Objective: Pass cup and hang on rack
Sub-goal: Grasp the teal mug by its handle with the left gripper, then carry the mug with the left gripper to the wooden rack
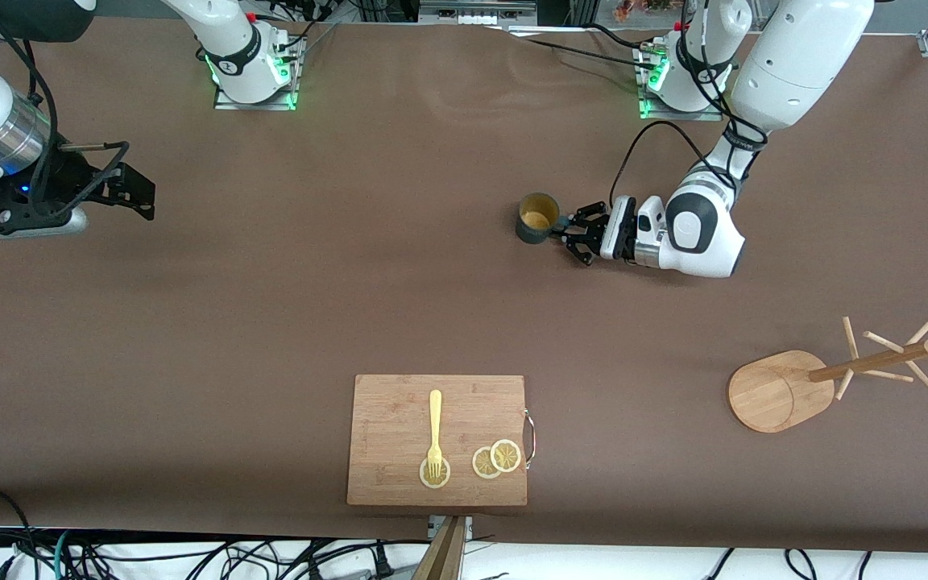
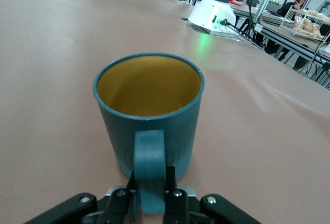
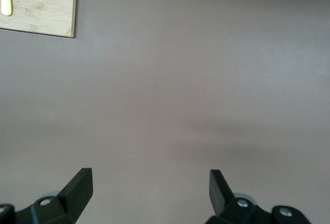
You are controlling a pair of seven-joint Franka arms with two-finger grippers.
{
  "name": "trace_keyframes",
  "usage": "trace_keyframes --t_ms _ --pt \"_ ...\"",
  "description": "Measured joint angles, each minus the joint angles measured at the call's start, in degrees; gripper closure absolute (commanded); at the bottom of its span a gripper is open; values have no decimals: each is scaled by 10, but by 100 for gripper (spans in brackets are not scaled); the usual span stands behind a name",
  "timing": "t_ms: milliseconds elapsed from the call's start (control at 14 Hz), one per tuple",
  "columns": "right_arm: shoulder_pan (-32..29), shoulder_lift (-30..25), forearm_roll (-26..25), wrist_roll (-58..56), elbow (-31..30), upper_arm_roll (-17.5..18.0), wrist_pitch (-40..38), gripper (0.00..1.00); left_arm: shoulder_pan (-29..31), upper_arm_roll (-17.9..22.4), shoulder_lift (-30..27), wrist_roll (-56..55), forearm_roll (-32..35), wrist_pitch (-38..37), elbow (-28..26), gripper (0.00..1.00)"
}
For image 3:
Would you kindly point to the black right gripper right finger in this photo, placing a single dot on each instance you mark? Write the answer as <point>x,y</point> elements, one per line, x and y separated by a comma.
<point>219,195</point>

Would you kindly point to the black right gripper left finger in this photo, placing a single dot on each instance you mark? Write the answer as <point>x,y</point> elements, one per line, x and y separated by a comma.
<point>72,198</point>

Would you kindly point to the brown table cloth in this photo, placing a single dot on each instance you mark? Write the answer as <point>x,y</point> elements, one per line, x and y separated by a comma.
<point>180,66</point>

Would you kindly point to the bamboo cutting board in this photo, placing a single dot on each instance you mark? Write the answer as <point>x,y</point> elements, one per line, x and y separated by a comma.
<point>38,7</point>

